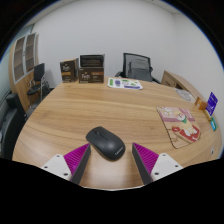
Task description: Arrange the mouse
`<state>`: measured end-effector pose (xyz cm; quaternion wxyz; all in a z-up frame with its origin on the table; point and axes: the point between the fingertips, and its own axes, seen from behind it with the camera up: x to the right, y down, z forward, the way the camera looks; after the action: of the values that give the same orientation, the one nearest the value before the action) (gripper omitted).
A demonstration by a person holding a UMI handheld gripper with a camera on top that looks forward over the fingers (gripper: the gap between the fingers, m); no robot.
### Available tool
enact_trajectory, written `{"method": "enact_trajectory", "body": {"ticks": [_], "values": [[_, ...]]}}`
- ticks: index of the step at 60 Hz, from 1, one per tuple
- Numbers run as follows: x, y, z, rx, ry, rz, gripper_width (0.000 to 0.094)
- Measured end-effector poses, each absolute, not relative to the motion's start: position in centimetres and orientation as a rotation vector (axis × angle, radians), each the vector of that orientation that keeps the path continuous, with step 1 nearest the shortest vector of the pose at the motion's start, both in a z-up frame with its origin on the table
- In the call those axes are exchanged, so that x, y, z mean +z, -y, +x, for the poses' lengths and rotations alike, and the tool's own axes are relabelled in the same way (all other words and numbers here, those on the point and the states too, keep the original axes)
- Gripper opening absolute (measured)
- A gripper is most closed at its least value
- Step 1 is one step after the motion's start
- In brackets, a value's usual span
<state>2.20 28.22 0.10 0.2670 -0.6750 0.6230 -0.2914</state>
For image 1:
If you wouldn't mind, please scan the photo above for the black leather armchair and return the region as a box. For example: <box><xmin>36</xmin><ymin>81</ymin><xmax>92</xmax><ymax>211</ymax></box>
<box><xmin>0</xmin><ymin>92</ymin><xmax>26</xmax><ymax>160</ymax></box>

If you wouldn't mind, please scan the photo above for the round grey patterned disc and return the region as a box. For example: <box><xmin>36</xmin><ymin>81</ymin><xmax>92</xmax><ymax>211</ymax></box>
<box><xmin>175</xmin><ymin>88</ymin><xmax>194</xmax><ymax>103</ymax></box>

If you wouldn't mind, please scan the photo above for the wooden shelf unit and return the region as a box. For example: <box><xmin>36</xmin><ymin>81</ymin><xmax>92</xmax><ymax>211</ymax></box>
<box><xmin>8</xmin><ymin>32</ymin><xmax>39</xmax><ymax>111</ymax></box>

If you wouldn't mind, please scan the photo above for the purple upright card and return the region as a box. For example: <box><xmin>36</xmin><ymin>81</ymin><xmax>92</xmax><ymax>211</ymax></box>
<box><xmin>205</xmin><ymin>91</ymin><xmax>219</xmax><ymax>117</ymax></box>

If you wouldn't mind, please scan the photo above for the black computer mouse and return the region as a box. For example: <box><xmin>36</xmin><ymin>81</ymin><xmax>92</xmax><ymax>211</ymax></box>
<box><xmin>85</xmin><ymin>125</ymin><xmax>127</xmax><ymax>161</ymax></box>

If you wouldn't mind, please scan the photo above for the black visitor chair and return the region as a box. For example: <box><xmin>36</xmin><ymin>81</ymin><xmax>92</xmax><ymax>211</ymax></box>
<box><xmin>26</xmin><ymin>62</ymin><xmax>51</xmax><ymax>104</ymax></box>

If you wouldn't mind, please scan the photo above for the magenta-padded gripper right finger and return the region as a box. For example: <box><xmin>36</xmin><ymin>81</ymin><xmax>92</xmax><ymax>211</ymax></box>
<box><xmin>131</xmin><ymin>142</ymin><xmax>184</xmax><ymax>185</ymax></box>

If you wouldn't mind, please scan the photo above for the white green purple sticker sheet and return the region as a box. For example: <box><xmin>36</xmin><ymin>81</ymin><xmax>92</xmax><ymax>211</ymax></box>
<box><xmin>107</xmin><ymin>76</ymin><xmax>144</xmax><ymax>91</ymax></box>

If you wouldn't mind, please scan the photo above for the small green box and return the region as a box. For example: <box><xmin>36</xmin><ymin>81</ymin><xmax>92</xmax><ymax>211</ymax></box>
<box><xmin>209</xmin><ymin>117</ymin><xmax>218</xmax><ymax>132</ymax></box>

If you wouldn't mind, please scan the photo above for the small orange box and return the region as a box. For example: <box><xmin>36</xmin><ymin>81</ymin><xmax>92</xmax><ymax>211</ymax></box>
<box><xmin>194</xmin><ymin>96</ymin><xmax>209</xmax><ymax>111</ymax></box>

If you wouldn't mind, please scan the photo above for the wooden side cabinet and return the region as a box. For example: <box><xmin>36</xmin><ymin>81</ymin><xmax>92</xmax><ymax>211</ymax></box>
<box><xmin>160</xmin><ymin>69</ymin><xmax>204</xmax><ymax>101</ymax></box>

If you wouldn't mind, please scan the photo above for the black mesh office chair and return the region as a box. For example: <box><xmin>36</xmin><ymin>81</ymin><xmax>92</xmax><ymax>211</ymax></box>
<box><xmin>114</xmin><ymin>52</ymin><xmax>162</xmax><ymax>84</ymax></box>

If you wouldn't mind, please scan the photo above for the brown box with black flap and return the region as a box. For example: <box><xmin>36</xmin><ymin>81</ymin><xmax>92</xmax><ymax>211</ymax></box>
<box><xmin>78</xmin><ymin>54</ymin><xmax>106</xmax><ymax>84</ymax></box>

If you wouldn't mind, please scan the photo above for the small tan box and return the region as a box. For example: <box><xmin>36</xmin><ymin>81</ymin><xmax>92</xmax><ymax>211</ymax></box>
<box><xmin>203</xmin><ymin>109</ymin><xmax>213</xmax><ymax>122</ymax></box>

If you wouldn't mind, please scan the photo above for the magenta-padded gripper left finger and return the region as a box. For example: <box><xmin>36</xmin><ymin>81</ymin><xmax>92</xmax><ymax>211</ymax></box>
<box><xmin>40</xmin><ymin>142</ymin><xmax>92</xmax><ymax>183</ymax></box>

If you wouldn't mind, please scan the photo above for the small brown cardboard box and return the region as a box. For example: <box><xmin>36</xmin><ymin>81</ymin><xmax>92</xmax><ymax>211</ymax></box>
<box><xmin>59</xmin><ymin>57</ymin><xmax>80</xmax><ymax>84</ymax></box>

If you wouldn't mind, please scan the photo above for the pink cartoon print mouse pad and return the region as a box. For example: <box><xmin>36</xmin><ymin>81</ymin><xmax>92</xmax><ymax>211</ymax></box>
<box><xmin>156</xmin><ymin>105</ymin><xmax>202</xmax><ymax>150</ymax></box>

